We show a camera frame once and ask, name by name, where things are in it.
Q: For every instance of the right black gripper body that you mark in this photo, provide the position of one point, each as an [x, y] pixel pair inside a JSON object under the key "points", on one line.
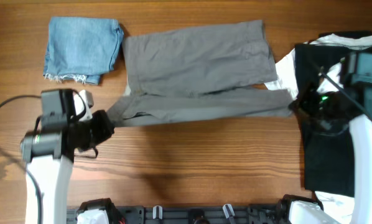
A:
{"points": [[318, 107]]}

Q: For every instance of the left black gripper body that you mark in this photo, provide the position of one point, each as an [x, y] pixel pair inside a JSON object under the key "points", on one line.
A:
{"points": [[96, 130]]}

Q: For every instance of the grey shorts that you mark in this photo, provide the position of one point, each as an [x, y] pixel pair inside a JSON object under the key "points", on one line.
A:
{"points": [[198, 73]]}

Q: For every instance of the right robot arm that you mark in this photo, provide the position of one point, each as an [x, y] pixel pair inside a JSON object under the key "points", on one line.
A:
{"points": [[349, 107]]}

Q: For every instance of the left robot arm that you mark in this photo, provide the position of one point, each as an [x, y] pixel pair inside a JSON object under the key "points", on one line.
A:
{"points": [[66, 125]]}

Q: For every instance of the black garment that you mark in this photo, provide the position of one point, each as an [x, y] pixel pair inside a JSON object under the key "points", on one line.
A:
{"points": [[329, 156]]}

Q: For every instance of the folded blue denim shorts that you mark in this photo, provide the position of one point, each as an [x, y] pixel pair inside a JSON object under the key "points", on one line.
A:
{"points": [[81, 49]]}

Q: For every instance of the black mounting rail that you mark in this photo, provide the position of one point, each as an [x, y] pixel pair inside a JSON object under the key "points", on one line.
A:
{"points": [[184, 215]]}

